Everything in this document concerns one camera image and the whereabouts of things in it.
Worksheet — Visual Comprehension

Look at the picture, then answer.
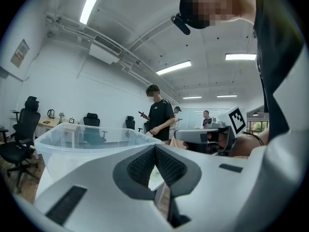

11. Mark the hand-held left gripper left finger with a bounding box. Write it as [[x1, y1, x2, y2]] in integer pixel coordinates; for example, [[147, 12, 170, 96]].
[[33, 145, 173, 230]]

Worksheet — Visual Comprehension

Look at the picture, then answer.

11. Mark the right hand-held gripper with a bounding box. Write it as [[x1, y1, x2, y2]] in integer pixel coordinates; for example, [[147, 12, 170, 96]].
[[174, 106, 247, 157]]

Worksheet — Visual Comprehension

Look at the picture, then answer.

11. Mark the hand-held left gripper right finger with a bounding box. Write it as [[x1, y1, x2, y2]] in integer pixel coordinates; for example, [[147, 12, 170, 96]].
[[154, 145, 268, 232]]

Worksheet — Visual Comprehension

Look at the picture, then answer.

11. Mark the clear plastic basket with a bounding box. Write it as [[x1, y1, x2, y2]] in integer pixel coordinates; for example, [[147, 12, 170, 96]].
[[34, 122, 162, 186]]

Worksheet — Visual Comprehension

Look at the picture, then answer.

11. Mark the person's right forearm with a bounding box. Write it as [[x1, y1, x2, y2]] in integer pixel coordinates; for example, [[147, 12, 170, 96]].
[[229, 128, 269, 158]]

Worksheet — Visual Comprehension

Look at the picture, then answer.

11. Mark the black office chair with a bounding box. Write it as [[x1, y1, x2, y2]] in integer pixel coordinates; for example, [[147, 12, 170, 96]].
[[125, 115, 143, 133], [83, 112, 109, 145], [0, 96, 42, 193]]

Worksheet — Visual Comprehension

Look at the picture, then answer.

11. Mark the black wristband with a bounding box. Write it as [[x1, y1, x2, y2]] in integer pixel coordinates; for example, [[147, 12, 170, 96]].
[[242, 130, 265, 146]]

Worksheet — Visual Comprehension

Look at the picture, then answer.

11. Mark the wooden desk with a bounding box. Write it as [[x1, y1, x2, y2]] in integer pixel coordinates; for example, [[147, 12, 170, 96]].
[[35, 116, 81, 136]]

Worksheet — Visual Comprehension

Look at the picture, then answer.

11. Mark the white ceiling air conditioner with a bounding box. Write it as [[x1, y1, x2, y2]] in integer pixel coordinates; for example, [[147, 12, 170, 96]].
[[88, 34, 123, 65]]

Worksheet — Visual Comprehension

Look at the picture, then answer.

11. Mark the person's head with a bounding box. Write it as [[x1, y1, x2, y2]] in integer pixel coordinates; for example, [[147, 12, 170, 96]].
[[179, 0, 256, 30]]

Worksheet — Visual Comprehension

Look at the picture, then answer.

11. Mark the black head camera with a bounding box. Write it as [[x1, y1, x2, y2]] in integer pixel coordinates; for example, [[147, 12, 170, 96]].
[[170, 13, 191, 36]]

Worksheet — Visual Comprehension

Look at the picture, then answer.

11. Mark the grey wall notice board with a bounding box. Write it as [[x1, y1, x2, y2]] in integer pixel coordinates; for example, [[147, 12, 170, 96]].
[[10, 38, 30, 69]]

